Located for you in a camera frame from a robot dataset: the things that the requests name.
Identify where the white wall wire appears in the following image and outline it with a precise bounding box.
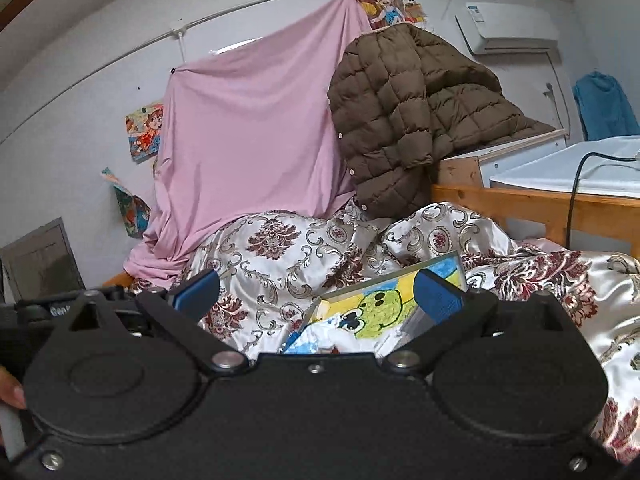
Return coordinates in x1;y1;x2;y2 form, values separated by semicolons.
0;0;551;143

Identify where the white wooden box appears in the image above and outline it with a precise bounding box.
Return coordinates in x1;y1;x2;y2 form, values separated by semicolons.
437;128;571;188

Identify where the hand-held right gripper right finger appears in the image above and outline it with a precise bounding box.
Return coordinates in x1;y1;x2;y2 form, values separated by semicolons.
384;268;582;375

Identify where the cartoon figures wall poster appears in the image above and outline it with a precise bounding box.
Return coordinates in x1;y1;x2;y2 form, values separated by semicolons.
341;0;428;31

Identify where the floral satin blanket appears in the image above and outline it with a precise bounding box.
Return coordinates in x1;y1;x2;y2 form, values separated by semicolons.
170;201;640;466

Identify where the wooden bed frame rail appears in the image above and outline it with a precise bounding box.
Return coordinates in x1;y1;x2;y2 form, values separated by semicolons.
431;184;640;261

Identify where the cartoon girl wall poster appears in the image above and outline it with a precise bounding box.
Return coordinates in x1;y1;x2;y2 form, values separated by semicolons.
125;102;166;163

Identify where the pink bed sheet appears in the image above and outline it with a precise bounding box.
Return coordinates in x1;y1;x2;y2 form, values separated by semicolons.
123;0;373;281

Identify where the blue towel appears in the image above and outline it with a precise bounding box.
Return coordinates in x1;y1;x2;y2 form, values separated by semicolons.
572;71;640;142

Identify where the folded colourful wall poster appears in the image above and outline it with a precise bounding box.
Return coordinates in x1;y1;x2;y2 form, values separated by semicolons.
101;167;151;239

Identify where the person's left hand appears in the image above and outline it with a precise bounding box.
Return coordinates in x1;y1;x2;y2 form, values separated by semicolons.
0;365;28;409

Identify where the white air conditioner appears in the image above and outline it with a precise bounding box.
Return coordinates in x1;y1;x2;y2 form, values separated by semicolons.
455;1;560;56

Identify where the colourful printed white cloth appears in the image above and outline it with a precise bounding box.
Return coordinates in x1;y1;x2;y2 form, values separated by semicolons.
287;316;381;356

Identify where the brown quilted jacket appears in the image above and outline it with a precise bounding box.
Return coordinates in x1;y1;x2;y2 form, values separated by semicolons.
327;22;557;221

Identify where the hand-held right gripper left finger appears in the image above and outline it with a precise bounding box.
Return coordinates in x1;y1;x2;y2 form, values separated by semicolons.
55;269;248;375

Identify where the grey tray with colourful drawing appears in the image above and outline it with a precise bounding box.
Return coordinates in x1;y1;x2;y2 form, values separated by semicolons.
280;249;468;356

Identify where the black cable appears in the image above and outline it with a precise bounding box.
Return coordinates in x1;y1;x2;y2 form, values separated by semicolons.
565;151;640;250

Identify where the grey framed board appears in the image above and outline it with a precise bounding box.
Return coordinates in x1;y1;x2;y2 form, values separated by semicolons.
0;217;86;306

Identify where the white door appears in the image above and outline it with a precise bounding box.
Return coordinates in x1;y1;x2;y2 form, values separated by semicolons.
480;52;572;133

